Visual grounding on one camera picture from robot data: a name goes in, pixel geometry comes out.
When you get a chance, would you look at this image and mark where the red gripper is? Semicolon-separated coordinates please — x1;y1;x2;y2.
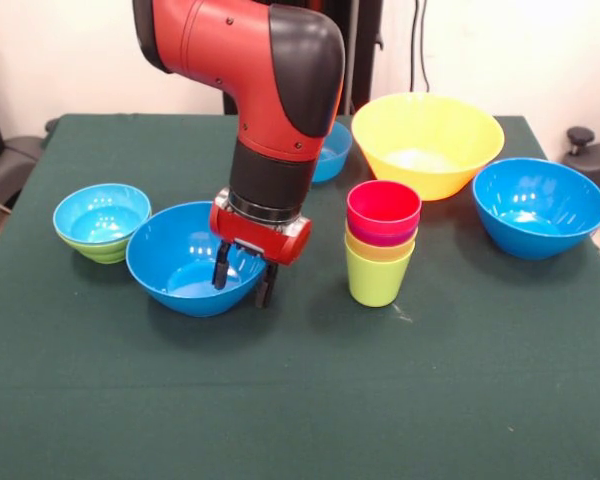
208;202;313;309

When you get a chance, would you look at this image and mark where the large blue plastic bowl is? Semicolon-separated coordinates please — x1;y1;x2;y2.
472;157;600;261
125;200;271;318

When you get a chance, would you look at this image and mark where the green plastic cup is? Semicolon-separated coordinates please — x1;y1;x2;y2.
345;244;414;308

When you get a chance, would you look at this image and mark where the orange plastic cup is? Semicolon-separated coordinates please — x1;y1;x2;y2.
344;232;417;263

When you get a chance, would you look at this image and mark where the magenta plastic cup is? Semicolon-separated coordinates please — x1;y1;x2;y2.
346;217;420;248

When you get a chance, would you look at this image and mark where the red plastic cup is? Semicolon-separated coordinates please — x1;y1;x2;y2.
346;180;423;235

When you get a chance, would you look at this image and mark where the dark green tablecloth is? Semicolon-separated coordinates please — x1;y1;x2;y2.
0;113;600;480

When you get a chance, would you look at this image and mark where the small green ribbed bowl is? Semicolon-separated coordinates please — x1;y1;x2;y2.
54;207;153;265

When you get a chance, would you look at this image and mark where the small teal plastic bowl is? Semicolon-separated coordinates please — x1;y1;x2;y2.
52;183;152;246

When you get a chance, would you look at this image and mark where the small blue flat-bottomed bowl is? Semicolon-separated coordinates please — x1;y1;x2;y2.
310;121;354;185

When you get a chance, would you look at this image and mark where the large yellow plastic bowl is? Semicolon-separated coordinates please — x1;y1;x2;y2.
350;92;506;202

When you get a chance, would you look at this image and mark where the grey pedestal foot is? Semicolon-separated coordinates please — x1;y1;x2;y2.
562;126;600;196
0;135;46;209

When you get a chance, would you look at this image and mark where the black hanging cable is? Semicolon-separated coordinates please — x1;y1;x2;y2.
410;0;431;95

